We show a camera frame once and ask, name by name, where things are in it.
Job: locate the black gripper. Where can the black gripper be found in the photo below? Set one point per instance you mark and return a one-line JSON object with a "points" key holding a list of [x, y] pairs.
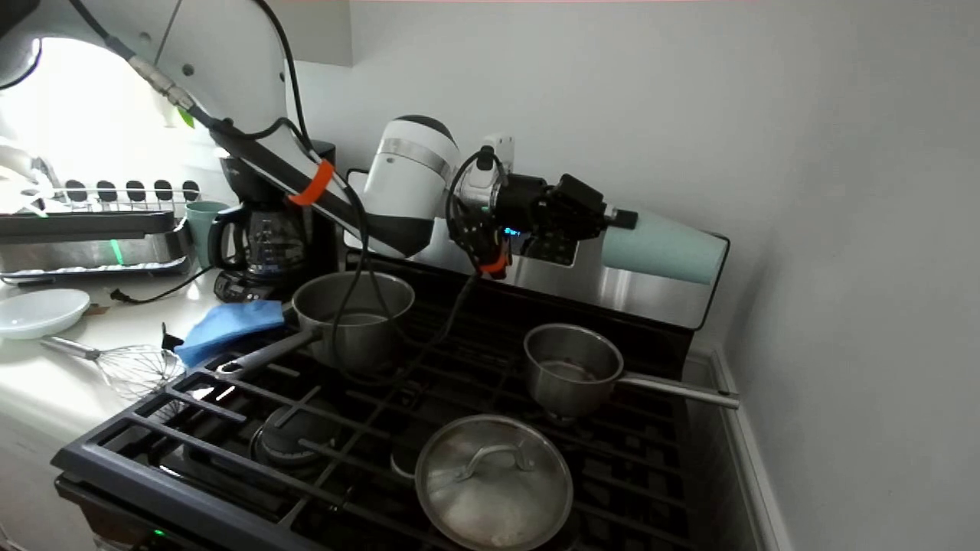
{"points": [[527, 219]]}

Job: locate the silver pot lid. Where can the silver pot lid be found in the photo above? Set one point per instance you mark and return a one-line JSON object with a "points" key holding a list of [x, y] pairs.
{"points": [[493, 485]]}

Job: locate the light green plastic cup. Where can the light green plastic cup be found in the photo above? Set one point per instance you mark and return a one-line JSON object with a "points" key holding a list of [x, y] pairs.
{"points": [[663, 245]]}

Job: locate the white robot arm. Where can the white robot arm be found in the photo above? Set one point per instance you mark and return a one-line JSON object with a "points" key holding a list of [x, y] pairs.
{"points": [[206, 53]]}

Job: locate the small steel pot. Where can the small steel pot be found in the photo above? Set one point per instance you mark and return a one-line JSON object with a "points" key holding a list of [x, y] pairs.
{"points": [[574, 373]]}

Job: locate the big steel pot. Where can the big steel pot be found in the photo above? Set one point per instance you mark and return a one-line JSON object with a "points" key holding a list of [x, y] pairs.
{"points": [[345, 319]]}

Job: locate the black coffee maker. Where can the black coffee maker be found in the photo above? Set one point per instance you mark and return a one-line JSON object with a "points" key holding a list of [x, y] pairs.
{"points": [[263, 245]]}

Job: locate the black gas stove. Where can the black gas stove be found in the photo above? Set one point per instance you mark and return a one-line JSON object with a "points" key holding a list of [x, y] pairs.
{"points": [[308, 458]]}

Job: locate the blue folded cloth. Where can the blue folded cloth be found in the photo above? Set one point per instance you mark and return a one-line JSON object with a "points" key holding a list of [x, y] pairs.
{"points": [[224, 326]]}

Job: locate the steel dish rack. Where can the steel dish rack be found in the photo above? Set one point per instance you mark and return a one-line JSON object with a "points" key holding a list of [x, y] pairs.
{"points": [[98, 232]]}

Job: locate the light blue plate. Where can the light blue plate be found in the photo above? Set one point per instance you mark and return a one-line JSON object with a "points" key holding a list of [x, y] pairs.
{"points": [[40, 315]]}

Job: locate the steel wire whisk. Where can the steel wire whisk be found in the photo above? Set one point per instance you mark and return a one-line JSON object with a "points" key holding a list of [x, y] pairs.
{"points": [[129, 369]]}

